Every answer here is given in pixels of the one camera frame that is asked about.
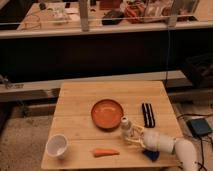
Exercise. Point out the orange bowl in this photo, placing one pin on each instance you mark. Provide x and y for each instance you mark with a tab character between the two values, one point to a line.
107	114

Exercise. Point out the grey metal post right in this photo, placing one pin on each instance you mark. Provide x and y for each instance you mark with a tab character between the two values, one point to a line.
176	5

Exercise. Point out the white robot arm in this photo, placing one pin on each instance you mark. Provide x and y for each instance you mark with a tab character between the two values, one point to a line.
183	149

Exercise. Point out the clear plastic bottle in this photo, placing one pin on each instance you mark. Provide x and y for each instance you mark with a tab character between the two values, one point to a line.
126	128

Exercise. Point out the black bag on shelf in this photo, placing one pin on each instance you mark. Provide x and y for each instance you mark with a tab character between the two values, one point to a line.
113	17

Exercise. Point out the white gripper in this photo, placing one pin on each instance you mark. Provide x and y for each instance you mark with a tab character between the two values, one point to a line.
152	140

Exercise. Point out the orange cloth on shelf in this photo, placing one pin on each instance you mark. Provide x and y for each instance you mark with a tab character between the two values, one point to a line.
134	13

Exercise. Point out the white paper cup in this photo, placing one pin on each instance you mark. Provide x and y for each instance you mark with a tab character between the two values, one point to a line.
57	146

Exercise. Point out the black striped remote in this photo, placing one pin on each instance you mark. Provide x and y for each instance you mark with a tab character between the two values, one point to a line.
149	119

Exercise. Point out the black power box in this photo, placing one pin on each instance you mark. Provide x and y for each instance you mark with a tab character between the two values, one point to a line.
199	127

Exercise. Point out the grey metal post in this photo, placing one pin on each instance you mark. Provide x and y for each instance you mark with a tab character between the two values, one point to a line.
176	5
83	9

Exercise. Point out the wooden table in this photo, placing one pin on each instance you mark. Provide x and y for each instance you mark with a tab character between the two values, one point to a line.
72	118

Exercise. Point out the orange carrot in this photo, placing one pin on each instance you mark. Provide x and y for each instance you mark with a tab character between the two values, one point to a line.
100	152

